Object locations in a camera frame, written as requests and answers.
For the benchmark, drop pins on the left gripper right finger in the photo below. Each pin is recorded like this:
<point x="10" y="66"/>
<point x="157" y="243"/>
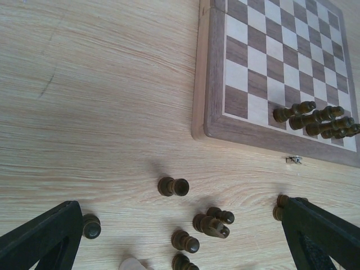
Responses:
<point x="316" y="237"/>

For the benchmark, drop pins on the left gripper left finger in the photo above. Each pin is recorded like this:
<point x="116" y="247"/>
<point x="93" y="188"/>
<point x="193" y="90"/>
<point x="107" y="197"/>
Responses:
<point x="49" y="241"/>

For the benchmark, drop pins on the dark piece pile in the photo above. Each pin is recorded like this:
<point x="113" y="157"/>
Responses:
<point x="278" y="213"/>

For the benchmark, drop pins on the dark bishop chess piece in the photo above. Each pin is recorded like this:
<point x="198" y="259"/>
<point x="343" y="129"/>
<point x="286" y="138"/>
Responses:
<point x="329" y="133"/>

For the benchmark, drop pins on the dark rook chess piece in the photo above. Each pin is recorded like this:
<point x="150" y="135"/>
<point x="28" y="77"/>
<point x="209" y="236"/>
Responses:
<point x="351" y="130"/>

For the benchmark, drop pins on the metal board latch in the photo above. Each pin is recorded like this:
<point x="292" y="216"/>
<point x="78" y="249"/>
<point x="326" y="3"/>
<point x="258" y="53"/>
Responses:
<point x="293" y="159"/>

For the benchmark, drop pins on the dark knight chess piece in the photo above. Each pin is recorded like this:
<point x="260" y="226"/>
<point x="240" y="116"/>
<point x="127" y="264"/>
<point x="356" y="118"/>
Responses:
<point x="210" y="226"/>

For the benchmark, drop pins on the dark pawn near board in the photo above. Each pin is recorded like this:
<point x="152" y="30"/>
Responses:
<point x="169" y="186"/>

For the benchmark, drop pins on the wooden chess board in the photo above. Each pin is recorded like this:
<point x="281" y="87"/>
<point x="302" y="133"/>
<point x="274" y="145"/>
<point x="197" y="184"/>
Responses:
<point x="255" y="56"/>

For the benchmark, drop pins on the dark pawn far left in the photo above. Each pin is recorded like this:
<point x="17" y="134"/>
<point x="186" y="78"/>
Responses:
<point x="92" y="226"/>

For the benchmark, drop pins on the dark pawn beside knight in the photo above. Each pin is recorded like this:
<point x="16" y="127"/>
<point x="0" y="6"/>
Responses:
<point x="226" y="217"/>

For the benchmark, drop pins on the dark pawn lower middle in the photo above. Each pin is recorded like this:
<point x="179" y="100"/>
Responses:
<point x="181" y="240"/>

